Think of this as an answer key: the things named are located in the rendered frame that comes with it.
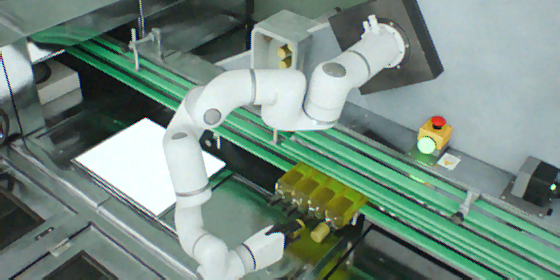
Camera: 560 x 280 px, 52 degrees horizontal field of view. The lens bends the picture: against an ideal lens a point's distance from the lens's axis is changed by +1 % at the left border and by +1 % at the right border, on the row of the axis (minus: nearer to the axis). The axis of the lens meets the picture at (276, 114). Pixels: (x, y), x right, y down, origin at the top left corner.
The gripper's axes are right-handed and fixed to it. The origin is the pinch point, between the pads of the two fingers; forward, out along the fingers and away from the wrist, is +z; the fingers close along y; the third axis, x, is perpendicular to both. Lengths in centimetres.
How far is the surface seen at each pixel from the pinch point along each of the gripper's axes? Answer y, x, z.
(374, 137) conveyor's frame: 15.6, 4.7, 32.4
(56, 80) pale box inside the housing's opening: -11, 120, -22
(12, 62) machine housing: 13, 102, -39
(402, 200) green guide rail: 6.7, -12.4, 28.2
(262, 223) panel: -13.0, 16.3, 2.4
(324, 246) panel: -11.9, -1.8, 11.6
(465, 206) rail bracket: 17.1, -28.6, 30.6
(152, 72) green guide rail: 2, 88, 4
